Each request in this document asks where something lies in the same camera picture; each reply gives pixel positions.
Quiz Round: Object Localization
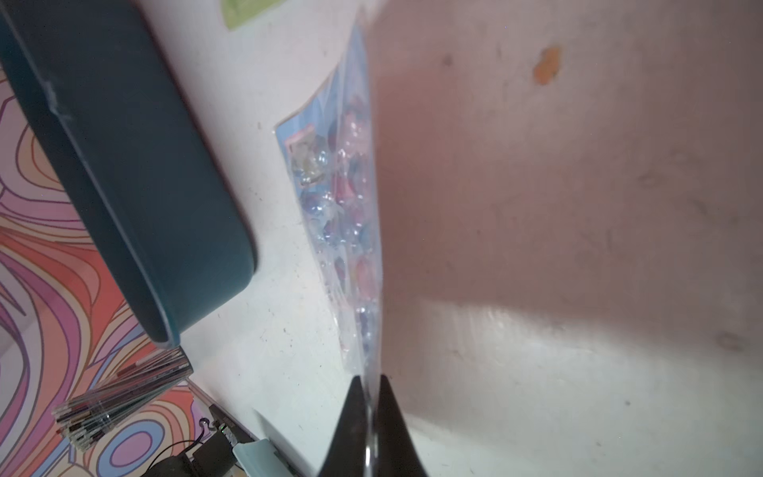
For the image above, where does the green animal sticker sheet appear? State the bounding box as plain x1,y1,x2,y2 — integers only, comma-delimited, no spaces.
220,0,282,31

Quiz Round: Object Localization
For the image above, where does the cup of pencils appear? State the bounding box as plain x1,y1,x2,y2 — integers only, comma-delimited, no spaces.
53,347,193,452

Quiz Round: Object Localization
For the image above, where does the blue sticker sheet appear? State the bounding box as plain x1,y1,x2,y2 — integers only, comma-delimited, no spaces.
274,26,383,379

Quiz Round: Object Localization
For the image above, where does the teal storage box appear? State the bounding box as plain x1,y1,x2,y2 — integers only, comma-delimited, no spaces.
1,1,256,348

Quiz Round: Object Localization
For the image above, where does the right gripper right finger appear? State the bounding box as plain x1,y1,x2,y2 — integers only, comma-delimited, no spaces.
376,375,427,477

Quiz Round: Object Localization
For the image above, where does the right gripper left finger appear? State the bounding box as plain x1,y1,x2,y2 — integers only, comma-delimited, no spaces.
318,376,369,477

